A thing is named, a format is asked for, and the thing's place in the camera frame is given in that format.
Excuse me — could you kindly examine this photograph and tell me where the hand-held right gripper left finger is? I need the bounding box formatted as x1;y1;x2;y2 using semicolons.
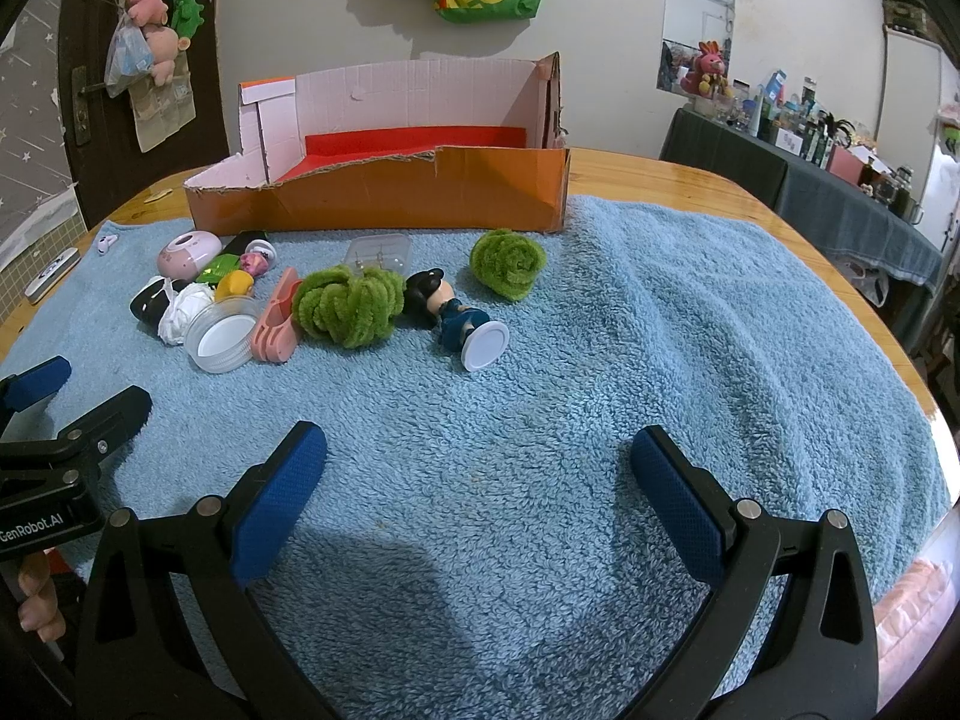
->
75;420;338;720

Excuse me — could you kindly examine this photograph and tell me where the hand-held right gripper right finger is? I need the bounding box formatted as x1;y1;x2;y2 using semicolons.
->
628;425;880;720

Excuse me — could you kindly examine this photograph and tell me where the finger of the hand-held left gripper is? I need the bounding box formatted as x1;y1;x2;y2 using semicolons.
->
0;385;153;470
0;357;73;421

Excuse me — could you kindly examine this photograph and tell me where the black and white toy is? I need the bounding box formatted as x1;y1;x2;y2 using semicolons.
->
130;276;175;335

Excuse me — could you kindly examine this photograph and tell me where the pink clothespin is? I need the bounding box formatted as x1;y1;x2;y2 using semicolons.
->
251;266;305;366

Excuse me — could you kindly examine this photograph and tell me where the round pink white gadget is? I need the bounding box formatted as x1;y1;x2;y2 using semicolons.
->
157;231;224;282

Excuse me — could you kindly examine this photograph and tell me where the large green chenille bundle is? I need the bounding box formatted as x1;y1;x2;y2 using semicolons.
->
290;264;406;350

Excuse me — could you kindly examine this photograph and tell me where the pink toy figure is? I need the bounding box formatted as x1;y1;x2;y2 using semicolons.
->
240;238;283;275

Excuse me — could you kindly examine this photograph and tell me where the black and green brush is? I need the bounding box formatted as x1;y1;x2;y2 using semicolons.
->
202;230;271;286

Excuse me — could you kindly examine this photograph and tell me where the black-haired doll figure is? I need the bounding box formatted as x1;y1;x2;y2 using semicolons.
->
403;268;511;373

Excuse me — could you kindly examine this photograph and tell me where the small green chenille flower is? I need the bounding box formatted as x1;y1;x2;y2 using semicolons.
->
470;229;546;302

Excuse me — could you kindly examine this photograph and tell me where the orange cardboard box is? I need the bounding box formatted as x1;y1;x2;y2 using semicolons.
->
184;52;572;235

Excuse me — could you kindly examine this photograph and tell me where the person's left hand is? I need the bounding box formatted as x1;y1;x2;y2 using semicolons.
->
16;551;67;644

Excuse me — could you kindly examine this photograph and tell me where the white remote control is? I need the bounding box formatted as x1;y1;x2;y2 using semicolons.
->
24;247;82;302

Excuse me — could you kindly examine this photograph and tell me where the blue fleece towel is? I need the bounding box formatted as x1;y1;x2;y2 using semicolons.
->
0;195;953;720

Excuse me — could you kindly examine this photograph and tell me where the pink fleece garment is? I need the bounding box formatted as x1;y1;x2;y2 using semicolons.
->
874;559;960;680

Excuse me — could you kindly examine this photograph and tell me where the clear plastic box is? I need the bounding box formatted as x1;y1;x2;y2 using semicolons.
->
346;233;412;275

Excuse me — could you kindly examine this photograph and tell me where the side table with dark cloth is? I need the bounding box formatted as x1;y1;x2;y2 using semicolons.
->
660;106;944;308

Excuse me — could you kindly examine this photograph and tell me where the clear plastic bag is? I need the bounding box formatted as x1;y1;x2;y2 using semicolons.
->
105;21;152;98

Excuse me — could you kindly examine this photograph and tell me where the beige pink plush toy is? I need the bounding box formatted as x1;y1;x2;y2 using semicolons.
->
142;22;193;85

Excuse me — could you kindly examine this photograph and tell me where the dark brown door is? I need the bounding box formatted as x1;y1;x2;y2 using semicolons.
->
58;0;230;230

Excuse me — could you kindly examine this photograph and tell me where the cluster of bottles and jars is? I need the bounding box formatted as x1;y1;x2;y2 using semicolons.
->
731;71;925;222

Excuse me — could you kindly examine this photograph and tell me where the pink rabbit plush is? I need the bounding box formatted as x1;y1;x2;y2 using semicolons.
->
688;41;730;98

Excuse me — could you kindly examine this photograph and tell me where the white cabinet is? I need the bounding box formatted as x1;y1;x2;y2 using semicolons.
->
874;0;960;248

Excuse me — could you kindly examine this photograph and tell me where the camouflage bag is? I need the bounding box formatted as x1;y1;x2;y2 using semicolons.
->
881;0;943;42

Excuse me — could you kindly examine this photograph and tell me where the metal door handle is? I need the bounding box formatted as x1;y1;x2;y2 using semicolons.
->
72;66;113;143

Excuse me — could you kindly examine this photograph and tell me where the wall mirror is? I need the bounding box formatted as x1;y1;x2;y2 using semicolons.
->
658;0;740;96

